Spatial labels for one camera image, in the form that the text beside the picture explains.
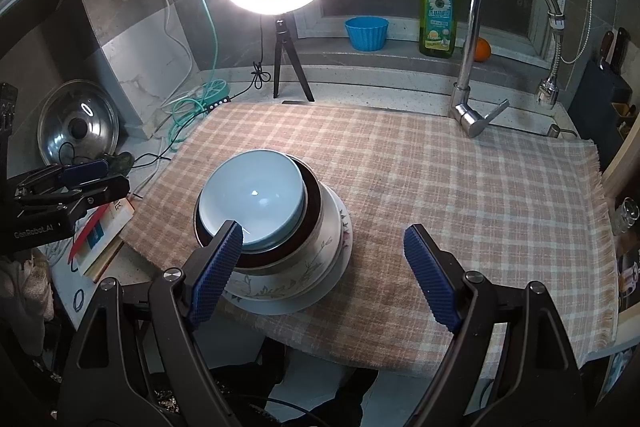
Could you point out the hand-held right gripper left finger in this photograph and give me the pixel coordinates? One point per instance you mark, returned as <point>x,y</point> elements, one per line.
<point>215,272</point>

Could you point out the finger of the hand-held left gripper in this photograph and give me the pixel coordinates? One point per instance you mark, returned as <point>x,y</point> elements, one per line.
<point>105,189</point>
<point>85,169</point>

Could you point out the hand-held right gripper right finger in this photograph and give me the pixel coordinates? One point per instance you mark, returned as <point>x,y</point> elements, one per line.
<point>432,277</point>

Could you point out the white plate with branch print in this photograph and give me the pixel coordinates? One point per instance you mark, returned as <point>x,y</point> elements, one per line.
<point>270,289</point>

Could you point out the red steel bowl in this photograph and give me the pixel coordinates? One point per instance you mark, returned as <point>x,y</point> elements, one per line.
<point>280,258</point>

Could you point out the pink floral plate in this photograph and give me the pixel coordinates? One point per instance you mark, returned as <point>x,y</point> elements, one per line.
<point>346,232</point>
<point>290,308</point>

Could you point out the light blue ceramic bowl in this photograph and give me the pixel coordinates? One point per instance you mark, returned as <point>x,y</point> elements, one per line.
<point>255,197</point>

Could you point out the person's left hand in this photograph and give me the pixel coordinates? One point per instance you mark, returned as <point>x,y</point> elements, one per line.
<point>25,302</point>

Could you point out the dark green cloth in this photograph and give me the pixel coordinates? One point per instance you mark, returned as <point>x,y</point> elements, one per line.
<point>120,163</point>

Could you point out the paper booklet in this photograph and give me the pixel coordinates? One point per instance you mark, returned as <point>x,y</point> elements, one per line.
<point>100,237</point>

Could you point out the steel pot lid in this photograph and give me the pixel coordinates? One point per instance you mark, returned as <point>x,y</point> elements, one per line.
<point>65,107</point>

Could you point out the blue rubber band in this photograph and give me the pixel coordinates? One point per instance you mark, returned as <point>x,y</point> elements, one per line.
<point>75,302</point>

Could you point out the checked table cloth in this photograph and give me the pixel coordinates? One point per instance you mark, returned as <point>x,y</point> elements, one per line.
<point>425,182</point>

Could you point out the black inline light controller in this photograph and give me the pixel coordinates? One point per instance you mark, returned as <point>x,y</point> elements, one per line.
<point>220,103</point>

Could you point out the glass cup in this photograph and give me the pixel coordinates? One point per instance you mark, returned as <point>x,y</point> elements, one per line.
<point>625,214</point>

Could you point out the chrome kitchen faucet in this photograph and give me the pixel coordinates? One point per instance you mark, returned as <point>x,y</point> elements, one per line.
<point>467,57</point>

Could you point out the orange fruit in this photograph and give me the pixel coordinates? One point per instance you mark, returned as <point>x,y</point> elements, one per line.
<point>483,50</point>

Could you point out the dark knife block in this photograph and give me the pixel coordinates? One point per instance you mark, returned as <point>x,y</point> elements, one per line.
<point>595,107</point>

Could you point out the blue fluted silicone cup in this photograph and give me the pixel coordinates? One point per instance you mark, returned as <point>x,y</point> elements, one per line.
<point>366,34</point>

